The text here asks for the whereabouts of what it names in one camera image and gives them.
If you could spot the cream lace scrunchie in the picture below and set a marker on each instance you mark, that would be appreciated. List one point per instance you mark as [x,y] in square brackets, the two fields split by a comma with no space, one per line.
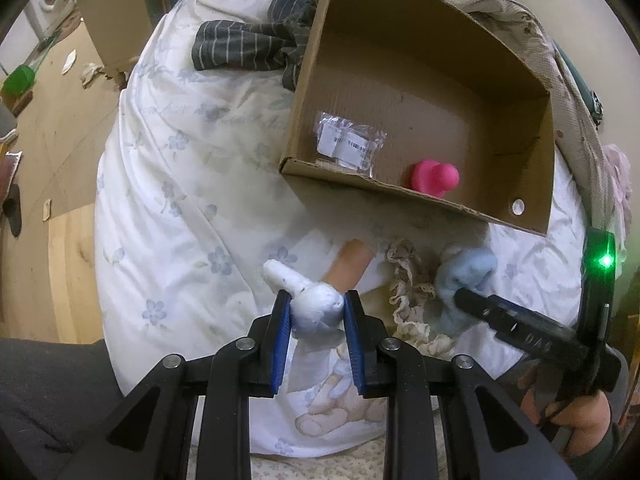
[407,285]

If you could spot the crumpled white paper scrap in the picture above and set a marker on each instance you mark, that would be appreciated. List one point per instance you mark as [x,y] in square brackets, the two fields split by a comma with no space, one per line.
[90,72]

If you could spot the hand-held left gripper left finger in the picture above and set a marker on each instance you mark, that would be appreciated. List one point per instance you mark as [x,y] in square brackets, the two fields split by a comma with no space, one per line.
[281,341]

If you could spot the white bear print cloth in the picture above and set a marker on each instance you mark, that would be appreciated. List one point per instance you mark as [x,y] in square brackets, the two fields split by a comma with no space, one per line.
[325,410]

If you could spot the person's right forearm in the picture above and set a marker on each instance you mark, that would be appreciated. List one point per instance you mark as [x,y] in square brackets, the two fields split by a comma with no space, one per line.
[607,445]

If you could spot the person's right hand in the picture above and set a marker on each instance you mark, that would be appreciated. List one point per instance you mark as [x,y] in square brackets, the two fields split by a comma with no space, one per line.
[582,417]

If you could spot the plain cardboard box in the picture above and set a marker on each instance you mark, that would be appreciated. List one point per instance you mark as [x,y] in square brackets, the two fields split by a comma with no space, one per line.
[112,15]

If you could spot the peach soft cylinder toy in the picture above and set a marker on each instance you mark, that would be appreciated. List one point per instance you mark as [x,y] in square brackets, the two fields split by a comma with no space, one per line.
[350,265]

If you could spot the pink rubber toy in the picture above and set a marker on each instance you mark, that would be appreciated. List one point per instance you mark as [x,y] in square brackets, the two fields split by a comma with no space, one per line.
[434,176]

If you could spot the brown cardboard box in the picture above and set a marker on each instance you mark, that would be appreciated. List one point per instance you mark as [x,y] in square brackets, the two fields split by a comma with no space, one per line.
[425,85]

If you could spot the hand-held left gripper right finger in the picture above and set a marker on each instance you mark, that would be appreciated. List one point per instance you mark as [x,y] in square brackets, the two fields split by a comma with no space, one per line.
[354,345]

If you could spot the dark striped cloth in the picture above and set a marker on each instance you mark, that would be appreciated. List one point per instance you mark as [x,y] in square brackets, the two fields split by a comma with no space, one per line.
[240,42]

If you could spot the white object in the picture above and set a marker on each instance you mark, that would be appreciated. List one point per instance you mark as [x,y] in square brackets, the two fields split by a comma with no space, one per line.
[315,305]

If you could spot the clear plastic bag with labels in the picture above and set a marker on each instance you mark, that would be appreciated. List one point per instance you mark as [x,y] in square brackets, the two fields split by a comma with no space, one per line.
[350,142]

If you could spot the pink cloth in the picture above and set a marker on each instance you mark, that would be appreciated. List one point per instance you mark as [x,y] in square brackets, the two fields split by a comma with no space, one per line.
[619,185]

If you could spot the person's leg in dark trousers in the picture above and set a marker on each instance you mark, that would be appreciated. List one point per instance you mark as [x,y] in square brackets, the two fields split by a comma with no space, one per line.
[50,400]

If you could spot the green plastic object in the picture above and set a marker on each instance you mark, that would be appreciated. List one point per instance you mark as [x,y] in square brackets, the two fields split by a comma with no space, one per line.
[19,80]

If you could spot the light blue fluffy sock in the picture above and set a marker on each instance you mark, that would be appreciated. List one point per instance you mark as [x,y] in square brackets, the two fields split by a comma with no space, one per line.
[467,270]

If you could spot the white floral duvet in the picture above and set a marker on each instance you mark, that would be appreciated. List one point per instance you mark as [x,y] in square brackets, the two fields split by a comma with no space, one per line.
[190,210]

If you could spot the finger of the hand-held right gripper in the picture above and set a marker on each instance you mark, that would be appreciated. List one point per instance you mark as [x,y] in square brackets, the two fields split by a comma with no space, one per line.
[520,327]

